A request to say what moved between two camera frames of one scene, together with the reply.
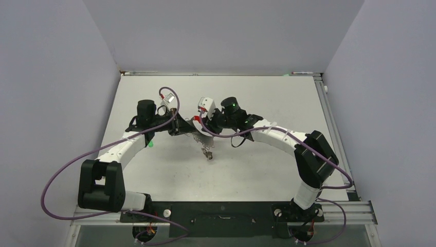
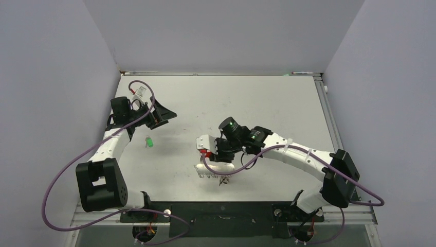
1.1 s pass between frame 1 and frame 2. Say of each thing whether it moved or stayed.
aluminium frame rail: stayed
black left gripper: moved
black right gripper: moved
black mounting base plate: stayed
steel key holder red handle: moved
